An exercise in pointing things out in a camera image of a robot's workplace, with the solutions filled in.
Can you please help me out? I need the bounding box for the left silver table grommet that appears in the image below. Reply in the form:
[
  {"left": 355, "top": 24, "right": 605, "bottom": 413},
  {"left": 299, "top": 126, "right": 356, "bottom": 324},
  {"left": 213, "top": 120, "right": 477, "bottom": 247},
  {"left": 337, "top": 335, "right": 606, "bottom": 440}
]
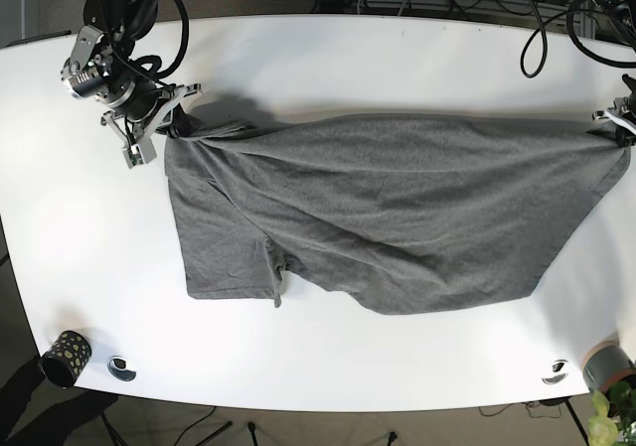
[{"left": 107, "top": 356, "right": 137, "bottom": 381}]

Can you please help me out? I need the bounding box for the grey T-shirt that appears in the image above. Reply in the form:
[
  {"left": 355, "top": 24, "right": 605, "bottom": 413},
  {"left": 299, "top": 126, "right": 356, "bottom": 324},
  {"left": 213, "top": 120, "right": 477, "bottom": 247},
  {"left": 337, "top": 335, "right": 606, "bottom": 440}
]
[{"left": 165, "top": 114, "right": 631, "bottom": 315}]

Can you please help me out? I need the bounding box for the black gold spotted cup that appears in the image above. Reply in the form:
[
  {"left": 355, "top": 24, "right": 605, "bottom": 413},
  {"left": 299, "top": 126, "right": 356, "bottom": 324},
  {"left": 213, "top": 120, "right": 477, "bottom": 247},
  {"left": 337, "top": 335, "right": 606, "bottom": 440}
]
[{"left": 39, "top": 331, "right": 92, "bottom": 388}]

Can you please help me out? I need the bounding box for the right silver table grommet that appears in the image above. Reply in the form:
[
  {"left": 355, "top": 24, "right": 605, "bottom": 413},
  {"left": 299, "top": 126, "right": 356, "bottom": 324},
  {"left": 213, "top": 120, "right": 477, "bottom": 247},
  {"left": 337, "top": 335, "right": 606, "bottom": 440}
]
[{"left": 541, "top": 359, "right": 569, "bottom": 385}]

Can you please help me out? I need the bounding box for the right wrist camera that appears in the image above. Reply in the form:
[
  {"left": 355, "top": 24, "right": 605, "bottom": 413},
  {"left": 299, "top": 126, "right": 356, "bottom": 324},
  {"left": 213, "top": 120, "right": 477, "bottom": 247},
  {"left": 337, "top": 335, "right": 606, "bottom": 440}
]
[{"left": 122, "top": 139, "right": 157, "bottom": 169}]

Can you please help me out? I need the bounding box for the silver table grommet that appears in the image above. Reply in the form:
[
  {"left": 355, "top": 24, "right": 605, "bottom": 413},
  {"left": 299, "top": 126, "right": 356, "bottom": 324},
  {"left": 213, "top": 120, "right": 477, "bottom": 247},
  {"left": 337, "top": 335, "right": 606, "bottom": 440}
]
[
  {"left": 541, "top": 359, "right": 569, "bottom": 385},
  {"left": 107, "top": 356, "right": 137, "bottom": 381}
]

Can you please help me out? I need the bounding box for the grey plant pot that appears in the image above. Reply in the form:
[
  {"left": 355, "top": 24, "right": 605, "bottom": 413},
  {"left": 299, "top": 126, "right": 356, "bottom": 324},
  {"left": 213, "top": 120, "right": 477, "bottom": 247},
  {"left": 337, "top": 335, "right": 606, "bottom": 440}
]
[{"left": 581, "top": 341, "right": 635, "bottom": 393}]

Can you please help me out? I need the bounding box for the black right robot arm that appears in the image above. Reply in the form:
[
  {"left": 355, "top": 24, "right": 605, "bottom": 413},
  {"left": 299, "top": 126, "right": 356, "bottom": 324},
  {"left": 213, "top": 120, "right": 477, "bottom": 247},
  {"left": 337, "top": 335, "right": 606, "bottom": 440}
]
[{"left": 61, "top": 0, "right": 200, "bottom": 148}]

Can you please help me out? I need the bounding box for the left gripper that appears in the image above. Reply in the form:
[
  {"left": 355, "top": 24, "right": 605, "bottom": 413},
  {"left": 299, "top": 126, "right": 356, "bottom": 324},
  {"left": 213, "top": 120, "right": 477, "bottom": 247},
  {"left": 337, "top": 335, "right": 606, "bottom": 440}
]
[{"left": 592, "top": 96, "right": 636, "bottom": 147}]

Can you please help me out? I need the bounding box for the green plant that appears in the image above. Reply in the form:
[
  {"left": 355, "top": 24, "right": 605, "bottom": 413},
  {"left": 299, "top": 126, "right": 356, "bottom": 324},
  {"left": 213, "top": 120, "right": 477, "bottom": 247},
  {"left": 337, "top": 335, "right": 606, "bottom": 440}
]
[{"left": 587, "top": 380, "right": 635, "bottom": 446}]

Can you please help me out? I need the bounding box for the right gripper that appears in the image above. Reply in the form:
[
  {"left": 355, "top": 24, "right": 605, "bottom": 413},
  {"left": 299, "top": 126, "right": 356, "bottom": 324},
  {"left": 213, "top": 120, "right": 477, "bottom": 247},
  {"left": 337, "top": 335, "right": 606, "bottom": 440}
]
[{"left": 100, "top": 83, "right": 202, "bottom": 146}]

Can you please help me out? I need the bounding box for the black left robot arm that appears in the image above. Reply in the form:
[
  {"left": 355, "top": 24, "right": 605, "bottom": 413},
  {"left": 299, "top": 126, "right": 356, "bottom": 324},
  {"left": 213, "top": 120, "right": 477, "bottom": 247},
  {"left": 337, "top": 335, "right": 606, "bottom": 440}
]
[{"left": 591, "top": 0, "right": 635, "bottom": 147}]

